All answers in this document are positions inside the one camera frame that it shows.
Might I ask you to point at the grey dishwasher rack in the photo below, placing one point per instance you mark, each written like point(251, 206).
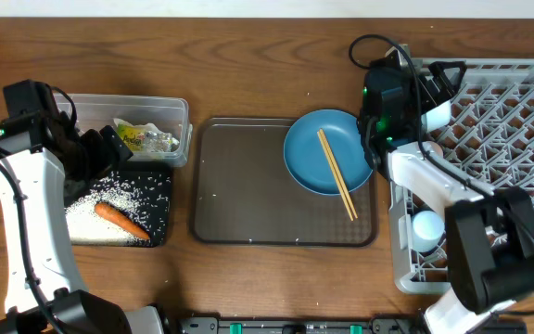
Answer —
point(491, 137)

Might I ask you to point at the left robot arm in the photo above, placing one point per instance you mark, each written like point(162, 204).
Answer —
point(40, 150)

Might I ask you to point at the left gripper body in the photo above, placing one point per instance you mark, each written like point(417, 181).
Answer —
point(91, 159)

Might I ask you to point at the white rice pile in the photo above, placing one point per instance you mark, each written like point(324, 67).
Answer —
point(109, 213)

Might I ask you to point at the light blue cup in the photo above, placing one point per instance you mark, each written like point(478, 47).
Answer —
point(427, 230)

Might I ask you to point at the orange carrot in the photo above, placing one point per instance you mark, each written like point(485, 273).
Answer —
point(115, 217)

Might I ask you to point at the wooden chopstick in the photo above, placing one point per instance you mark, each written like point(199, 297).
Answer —
point(335, 172)
point(347, 192)

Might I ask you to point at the brown serving tray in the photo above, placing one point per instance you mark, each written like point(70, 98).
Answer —
point(246, 196)

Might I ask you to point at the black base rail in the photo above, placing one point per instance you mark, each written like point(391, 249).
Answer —
point(213, 325)

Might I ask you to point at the dark blue plate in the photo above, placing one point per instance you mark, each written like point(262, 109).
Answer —
point(305, 159)

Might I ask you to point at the pink white cup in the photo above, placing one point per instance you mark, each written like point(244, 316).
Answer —
point(437, 149)

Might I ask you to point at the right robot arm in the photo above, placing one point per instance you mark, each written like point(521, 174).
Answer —
point(489, 233)

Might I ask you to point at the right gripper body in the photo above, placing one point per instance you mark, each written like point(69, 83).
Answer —
point(410, 104)

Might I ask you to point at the foil snack wrapper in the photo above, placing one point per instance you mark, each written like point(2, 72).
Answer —
point(146, 139)

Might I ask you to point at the clear plastic bin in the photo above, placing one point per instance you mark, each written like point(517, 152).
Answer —
point(169, 114)

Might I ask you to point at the light blue bowl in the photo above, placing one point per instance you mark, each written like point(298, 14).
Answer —
point(437, 117)

